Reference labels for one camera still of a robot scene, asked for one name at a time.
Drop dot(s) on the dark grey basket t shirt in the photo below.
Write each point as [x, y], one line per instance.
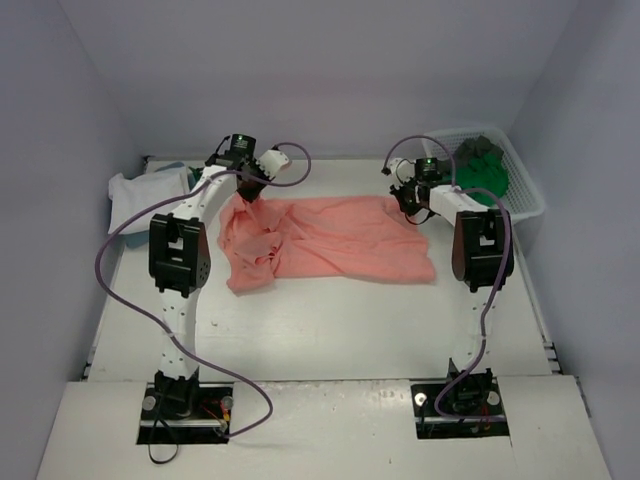
[477, 147]

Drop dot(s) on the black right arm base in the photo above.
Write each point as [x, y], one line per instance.
[472, 410]

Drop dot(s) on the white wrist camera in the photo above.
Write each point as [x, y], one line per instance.
[272, 162]
[399, 171]

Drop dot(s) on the grey-blue t shirt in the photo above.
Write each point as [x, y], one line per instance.
[137, 239]

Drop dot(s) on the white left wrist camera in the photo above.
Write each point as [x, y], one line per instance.
[272, 162]

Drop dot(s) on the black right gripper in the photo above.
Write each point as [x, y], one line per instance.
[406, 195]

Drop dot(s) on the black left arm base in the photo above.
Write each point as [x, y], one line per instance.
[206, 422]

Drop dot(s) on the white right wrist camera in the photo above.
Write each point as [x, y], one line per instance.
[399, 171]

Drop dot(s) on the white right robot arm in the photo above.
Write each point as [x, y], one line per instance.
[482, 251]

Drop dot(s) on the dark green basket t shirt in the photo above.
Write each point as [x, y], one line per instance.
[485, 172]

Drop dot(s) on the white t shirt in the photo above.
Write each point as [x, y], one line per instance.
[130, 196]

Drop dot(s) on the white laundry basket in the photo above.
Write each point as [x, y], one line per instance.
[522, 197]

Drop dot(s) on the pink t shirt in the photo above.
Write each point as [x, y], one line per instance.
[362, 237]

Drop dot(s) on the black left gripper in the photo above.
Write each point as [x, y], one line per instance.
[250, 185]

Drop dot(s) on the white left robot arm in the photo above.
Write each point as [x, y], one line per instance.
[179, 255]

